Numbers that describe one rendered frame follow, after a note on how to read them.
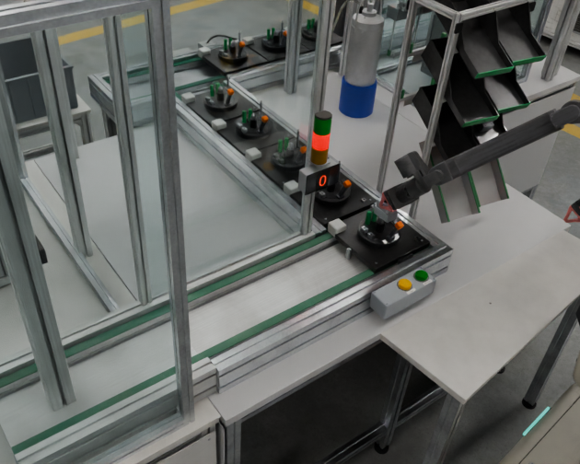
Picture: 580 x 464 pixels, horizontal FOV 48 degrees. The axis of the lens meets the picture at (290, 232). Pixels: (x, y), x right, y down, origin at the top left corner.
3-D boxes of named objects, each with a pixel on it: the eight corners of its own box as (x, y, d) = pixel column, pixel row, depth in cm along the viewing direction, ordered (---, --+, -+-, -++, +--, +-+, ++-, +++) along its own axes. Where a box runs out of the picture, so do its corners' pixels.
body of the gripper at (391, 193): (383, 191, 198) (396, 184, 192) (407, 181, 203) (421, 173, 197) (392, 211, 198) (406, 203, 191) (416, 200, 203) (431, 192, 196)
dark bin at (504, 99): (527, 108, 209) (539, 93, 202) (494, 115, 204) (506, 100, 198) (485, 40, 218) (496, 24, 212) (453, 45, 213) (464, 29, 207)
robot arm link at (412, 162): (445, 179, 183) (452, 174, 191) (424, 143, 184) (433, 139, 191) (409, 198, 189) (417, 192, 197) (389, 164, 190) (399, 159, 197)
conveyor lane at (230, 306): (423, 265, 221) (429, 243, 215) (207, 378, 181) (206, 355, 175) (368, 220, 238) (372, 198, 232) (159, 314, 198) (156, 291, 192)
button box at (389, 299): (433, 293, 206) (436, 278, 202) (383, 319, 196) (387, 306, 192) (417, 279, 210) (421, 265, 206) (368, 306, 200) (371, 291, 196)
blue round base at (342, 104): (379, 112, 298) (384, 83, 288) (353, 121, 290) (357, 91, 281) (357, 98, 307) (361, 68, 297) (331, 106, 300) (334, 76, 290)
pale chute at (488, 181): (501, 200, 231) (509, 198, 227) (471, 209, 226) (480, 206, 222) (479, 123, 231) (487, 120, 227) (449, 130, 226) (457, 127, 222)
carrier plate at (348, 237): (429, 246, 215) (430, 241, 214) (375, 273, 204) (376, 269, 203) (380, 207, 230) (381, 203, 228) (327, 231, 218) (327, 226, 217)
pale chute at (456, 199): (472, 214, 224) (481, 213, 220) (441, 224, 219) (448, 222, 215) (450, 135, 224) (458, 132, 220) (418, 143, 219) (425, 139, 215)
